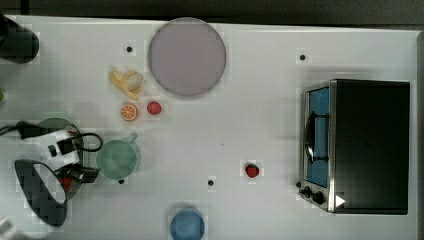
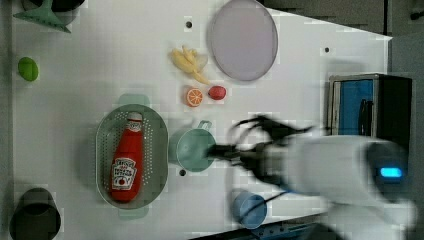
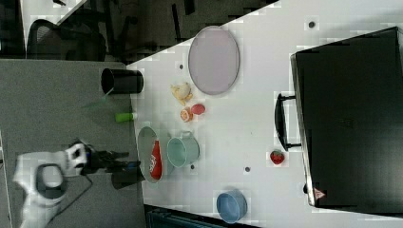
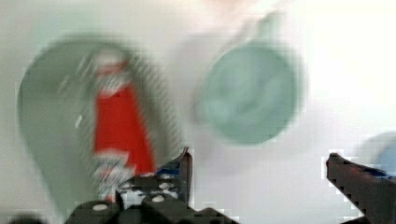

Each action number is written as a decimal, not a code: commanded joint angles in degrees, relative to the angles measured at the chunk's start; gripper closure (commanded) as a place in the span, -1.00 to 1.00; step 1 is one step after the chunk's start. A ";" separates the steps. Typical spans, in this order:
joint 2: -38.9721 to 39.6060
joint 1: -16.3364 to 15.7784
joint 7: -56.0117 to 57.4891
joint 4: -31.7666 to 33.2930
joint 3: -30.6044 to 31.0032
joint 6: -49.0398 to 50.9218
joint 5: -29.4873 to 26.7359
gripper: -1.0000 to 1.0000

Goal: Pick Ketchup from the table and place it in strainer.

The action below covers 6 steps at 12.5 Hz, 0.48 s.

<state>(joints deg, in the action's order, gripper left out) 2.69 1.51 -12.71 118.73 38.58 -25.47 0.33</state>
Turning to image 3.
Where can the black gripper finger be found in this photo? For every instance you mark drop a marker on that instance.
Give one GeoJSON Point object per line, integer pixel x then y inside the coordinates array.
{"type": "Point", "coordinates": [116, 155]}
{"type": "Point", "coordinates": [122, 166]}

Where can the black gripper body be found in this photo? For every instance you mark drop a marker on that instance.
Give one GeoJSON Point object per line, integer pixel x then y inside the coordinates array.
{"type": "Point", "coordinates": [95, 160]}

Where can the red plush ketchup bottle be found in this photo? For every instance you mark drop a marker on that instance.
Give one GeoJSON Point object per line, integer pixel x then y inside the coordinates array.
{"type": "Point", "coordinates": [155, 166]}

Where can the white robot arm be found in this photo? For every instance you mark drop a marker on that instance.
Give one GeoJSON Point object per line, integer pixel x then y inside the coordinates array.
{"type": "Point", "coordinates": [43, 176]}

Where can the green plastic strainer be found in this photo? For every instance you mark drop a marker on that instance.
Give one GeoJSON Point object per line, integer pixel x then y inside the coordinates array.
{"type": "Point", "coordinates": [145, 142]}

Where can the green plastic mug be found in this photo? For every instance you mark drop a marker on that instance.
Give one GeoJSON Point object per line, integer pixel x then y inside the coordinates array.
{"type": "Point", "coordinates": [183, 150]}

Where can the black cup top left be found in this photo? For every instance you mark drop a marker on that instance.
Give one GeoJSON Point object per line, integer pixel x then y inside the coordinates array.
{"type": "Point", "coordinates": [122, 81]}

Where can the orange slice toy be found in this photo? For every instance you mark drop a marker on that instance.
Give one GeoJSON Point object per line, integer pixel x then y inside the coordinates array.
{"type": "Point", "coordinates": [186, 115]}

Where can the yellow toy fries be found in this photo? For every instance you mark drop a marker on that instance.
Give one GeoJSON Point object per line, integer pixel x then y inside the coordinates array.
{"type": "Point", "coordinates": [182, 93]}

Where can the red toy fruit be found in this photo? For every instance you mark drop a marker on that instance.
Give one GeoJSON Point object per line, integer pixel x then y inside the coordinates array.
{"type": "Point", "coordinates": [198, 109]}

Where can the black office chair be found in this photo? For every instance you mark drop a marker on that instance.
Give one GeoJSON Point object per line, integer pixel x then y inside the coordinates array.
{"type": "Point", "coordinates": [68, 42]}

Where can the blue plastic cup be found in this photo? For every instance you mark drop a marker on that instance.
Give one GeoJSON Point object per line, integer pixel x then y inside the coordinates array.
{"type": "Point", "coordinates": [231, 206]}

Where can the lilac oval plate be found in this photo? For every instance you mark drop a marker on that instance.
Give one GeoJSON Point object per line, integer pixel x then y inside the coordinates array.
{"type": "Point", "coordinates": [213, 60]}

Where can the red toy strawberry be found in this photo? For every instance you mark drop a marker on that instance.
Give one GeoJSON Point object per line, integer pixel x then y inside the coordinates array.
{"type": "Point", "coordinates": [277, 157]}

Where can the silver black toaster oven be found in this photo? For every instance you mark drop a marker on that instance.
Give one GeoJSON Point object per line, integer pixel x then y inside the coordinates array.
{"type": "Point", "coordinates": [349, 100]}

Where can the blue metal frame rail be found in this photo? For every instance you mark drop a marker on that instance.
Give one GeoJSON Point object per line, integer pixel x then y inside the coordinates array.
{"type": "Point", "coordinates": [158, 217]}

